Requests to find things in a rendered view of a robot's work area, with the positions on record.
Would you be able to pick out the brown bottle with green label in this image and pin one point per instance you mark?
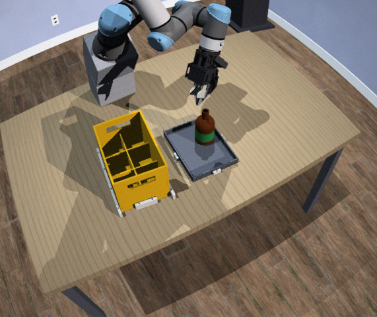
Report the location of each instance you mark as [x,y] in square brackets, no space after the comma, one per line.
[204,128]

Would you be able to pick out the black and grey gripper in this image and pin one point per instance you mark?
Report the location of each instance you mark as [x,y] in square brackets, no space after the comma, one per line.
[208,79]

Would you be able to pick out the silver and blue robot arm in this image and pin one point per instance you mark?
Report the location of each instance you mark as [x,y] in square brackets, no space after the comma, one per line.
[116,21]

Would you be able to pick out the yellow divided crate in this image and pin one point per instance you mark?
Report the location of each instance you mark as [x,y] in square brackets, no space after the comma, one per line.
[140,155]

